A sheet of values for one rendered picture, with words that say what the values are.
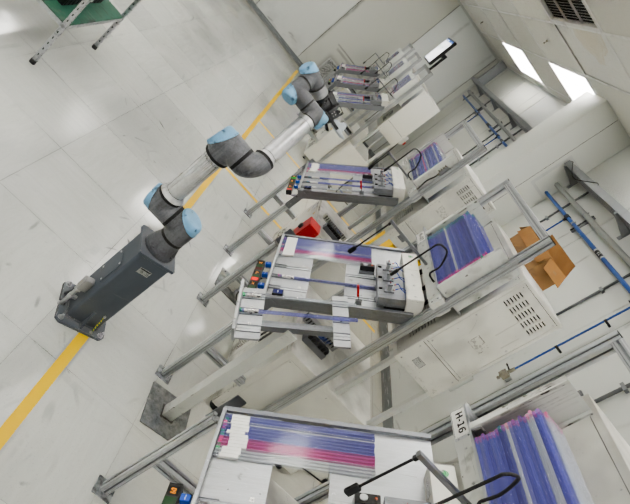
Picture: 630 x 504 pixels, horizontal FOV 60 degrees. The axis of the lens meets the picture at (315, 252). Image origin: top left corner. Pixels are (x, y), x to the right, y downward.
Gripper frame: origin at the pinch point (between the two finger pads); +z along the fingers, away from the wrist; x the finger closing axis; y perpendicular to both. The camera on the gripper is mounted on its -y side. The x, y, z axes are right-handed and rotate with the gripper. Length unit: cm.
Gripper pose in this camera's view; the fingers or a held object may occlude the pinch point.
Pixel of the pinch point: (334, 136)
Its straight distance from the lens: 254.6
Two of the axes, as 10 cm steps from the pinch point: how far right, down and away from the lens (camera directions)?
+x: -4.5, -4.3, 7.8
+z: 4.0, 6.9, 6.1
